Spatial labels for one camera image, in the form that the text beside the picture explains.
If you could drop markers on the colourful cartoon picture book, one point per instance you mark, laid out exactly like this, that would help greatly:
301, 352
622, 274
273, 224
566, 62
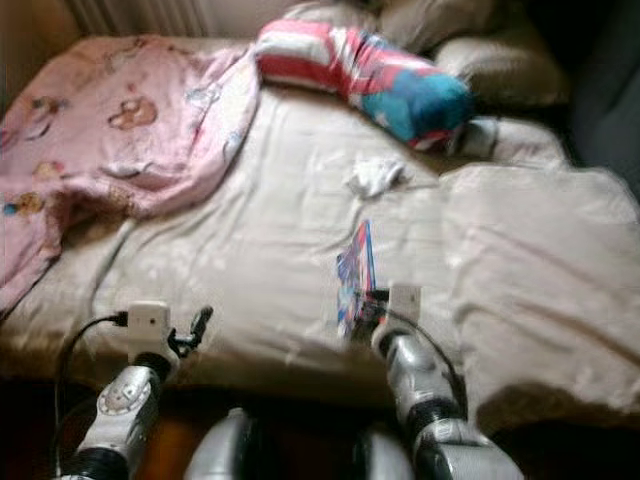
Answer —
357, 280

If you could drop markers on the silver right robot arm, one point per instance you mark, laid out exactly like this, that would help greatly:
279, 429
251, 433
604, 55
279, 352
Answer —
435, 400

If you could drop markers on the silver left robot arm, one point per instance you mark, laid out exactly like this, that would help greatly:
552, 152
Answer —
115, 410

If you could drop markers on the beige floral bed cover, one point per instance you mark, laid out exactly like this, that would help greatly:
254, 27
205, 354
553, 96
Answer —
260, 250

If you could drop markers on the white crumpled cloth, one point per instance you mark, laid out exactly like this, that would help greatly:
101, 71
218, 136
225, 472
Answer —
373, 178

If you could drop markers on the silver right robot leg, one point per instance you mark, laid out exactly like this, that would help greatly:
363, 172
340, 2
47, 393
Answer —
382, 458

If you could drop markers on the large beige satin pillow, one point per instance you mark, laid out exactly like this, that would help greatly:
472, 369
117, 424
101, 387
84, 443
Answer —
540, 270

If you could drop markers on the red white blue pillow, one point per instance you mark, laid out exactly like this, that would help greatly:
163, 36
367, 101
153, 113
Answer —
420, 100

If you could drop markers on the pink cartoon print blanket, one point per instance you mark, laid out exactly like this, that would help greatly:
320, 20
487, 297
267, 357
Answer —
120, 120

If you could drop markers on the beige pillow with dark piping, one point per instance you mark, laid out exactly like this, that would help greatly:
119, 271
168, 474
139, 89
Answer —
520, 143

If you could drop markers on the dark blue chair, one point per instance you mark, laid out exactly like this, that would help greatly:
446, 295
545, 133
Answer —
610, 110

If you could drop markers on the white ribbed radiator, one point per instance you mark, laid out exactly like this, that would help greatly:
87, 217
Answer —
140, 14

